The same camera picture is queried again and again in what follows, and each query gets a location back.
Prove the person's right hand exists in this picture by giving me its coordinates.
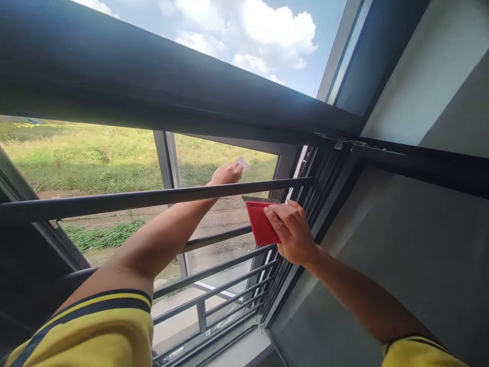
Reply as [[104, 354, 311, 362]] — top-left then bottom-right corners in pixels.
[[263, 198, 320, 267]]

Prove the person's left hand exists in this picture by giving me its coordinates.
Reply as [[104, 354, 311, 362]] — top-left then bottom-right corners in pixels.
[[207, 162, 245, 187]]

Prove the red scraper with metal blade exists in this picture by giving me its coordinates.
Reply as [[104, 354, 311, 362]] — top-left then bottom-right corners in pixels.
[[242, 195, 284, 248]]

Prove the dark open window sash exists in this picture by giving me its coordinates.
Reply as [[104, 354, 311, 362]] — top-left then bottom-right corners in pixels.
[[152, 129, 303, 295]]

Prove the metal window hinge stay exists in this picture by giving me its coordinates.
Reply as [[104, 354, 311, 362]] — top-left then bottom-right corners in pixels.
[[312, 131, 406, 156]]

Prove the black metal safety railing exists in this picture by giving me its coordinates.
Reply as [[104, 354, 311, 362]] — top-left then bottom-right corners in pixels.
[[0, 175, 318, 347]]

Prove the frosted glass window pane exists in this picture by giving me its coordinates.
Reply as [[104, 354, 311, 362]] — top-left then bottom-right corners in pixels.
[[267, 165, 489, 367]]

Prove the dark window frame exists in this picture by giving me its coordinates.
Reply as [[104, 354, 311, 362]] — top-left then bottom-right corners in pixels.
[[0, 0, 489, 367]]

